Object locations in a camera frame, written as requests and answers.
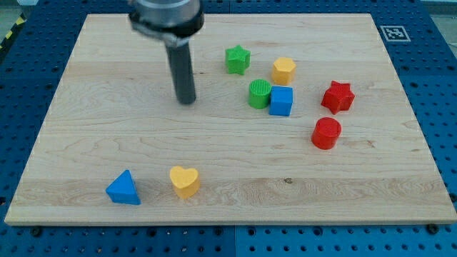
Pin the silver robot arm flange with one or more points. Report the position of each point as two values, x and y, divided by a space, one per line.
172 21

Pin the blue cube block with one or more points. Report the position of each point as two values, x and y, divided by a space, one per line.
281 101

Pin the yellow heart block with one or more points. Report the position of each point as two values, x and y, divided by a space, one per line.
185 181

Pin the green cylinder block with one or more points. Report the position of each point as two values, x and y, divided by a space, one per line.
259 93

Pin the light wooden board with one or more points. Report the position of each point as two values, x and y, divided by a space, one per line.
115 109

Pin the green star block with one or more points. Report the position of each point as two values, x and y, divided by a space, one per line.
237 60

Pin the yellow hexagon block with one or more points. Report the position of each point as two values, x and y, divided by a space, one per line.
283 71

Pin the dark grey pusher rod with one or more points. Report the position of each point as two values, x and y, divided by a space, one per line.
180 65

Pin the red cylinder block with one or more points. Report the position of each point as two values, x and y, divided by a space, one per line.
326 133

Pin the red star block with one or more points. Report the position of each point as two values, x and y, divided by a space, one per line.
338 97

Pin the blue triangle block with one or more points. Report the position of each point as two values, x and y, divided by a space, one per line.
123 190

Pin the white fiducial marker tag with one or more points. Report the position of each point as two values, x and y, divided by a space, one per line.
394 33

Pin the yellow black hazard tape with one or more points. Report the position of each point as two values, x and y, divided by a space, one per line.
13 32

